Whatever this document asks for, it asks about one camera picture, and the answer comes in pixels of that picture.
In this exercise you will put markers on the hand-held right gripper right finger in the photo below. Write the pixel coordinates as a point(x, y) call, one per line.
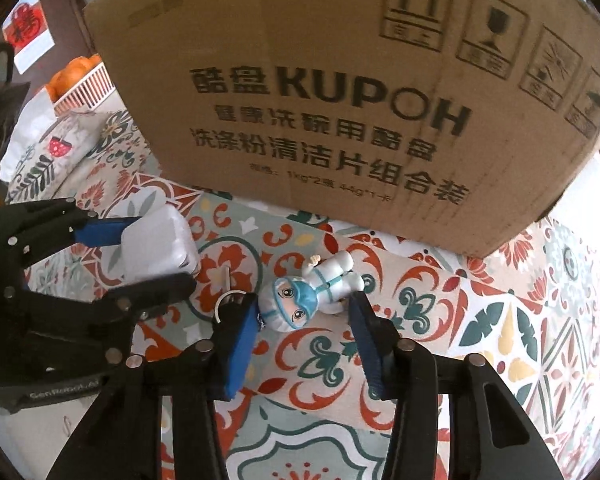
point(367, 340)

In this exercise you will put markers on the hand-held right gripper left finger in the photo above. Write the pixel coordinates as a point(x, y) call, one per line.
point(237, 345)

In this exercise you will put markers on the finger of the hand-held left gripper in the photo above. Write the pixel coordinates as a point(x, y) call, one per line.
point(107, 232)
point(155, 295)

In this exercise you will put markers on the white power adapter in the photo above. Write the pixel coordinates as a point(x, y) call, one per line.
point(155, 242)

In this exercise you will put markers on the brown cardboard box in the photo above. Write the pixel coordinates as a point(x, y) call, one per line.
point(355, 85)

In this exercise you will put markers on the floral fabric tissue cover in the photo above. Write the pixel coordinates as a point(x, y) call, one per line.
point(75, 155)

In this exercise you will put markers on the white slatted basket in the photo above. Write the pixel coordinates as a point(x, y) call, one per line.
point(87, 87)

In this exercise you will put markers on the orange fruit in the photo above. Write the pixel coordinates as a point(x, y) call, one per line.
point(56, 85)
point(77, 67)

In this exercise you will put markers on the red paper wall decoration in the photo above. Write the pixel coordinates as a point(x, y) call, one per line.
point(27, 32)

